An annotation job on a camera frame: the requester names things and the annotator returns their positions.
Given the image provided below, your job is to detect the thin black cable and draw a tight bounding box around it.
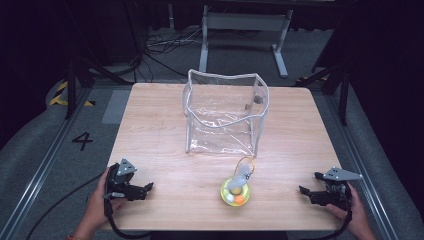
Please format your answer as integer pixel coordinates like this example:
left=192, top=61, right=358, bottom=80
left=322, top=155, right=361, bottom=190
left=24, top=170, right=108, bottom=240

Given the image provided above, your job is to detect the clear plastic bag white trim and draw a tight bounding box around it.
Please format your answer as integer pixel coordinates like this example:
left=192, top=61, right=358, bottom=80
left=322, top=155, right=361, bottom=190
left=181, top=68, right=271, bottom=159

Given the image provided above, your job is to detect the person's right hand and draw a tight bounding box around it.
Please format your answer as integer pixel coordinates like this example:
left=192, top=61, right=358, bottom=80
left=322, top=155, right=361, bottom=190
left=324, top=183, right=372, bottom=235

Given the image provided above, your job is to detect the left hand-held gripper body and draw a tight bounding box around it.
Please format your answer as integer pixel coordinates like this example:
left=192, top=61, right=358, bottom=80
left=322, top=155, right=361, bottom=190
left=104, top=157, right=145, bottom=202

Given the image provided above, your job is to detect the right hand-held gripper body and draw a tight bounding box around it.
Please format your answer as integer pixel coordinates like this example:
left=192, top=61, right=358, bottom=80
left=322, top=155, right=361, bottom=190
left=309, top=166, right=364, bottom=212

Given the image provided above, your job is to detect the black metal stand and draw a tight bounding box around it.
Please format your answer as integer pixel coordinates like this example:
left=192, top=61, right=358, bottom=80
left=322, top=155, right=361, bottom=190
left=294, top=58, right=352, bottom=127
left=64, top=54, right=135, bottom=121

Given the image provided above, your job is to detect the aluminium floor rail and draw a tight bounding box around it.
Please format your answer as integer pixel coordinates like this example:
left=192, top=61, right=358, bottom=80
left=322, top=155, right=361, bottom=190
left=0, top=85, right=95, bottom=240
left=323, top=92, right=401, bottom=240

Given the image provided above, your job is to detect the grey metal table frame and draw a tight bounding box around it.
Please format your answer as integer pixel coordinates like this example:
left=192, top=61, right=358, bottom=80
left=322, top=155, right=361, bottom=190
left=198, top=4, right=295, bottom=80

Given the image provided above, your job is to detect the person's left hand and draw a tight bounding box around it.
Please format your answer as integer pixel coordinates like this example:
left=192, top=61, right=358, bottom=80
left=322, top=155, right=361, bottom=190
left=83, top=166, right=127, bottom=232

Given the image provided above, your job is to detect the yellow round toy with balls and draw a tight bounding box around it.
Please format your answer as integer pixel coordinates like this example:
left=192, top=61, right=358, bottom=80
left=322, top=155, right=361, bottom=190
left=219, top=156, right=256, bottom=208

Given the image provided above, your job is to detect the yellow black hazard tape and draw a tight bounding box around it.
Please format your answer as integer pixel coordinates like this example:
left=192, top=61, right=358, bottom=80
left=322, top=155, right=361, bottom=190
left=48, top=80, right=97, bottom=108

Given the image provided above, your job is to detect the bundle of floor cables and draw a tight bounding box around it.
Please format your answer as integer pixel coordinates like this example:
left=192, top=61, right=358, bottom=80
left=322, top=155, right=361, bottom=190
left=142, top=25, right=205, bottom=57

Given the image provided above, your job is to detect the thick black cable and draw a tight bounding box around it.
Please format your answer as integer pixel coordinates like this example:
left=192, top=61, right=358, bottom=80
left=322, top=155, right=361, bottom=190
left=103, top=196, right=153, bottom=240
left=299, top=209, right=354, bottom=240

